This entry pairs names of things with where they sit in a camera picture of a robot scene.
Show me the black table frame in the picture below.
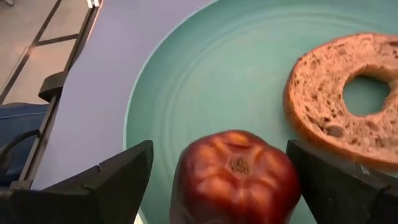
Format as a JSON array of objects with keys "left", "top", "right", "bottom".
[{"left": 8, "top": 0, "right": 102, "bottom": 191}]

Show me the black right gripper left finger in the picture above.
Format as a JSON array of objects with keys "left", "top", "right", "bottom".
[{"left": 0, "top": 139, "right": 154, "bottom": 224}]

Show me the black table-edge camera mount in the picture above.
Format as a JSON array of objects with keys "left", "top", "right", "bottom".
[{"left": 37, "top": 70, "right": 68, "bottom": 103}]

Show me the brown bagel half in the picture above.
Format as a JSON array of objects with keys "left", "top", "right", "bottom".
[{"left": 283, "top": 32, "right": 398, "bottom": 174}]

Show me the dark red apple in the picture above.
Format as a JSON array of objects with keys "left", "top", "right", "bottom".
[{"left": 169, "top": 129, "right": 302, "bottom": 224}]

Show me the person's leg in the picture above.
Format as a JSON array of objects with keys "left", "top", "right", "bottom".
[{"left": 0, "top": 103, "right": 50, "bottom": 187}]

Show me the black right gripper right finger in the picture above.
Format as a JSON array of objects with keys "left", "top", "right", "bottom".
[{"left": 285, "top": 139, "right": 398, "bottom": 224}]

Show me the green round plate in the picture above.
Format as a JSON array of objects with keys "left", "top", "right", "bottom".
[{"left": 123, "top": 0, "right": 398, "bottom": 224}]

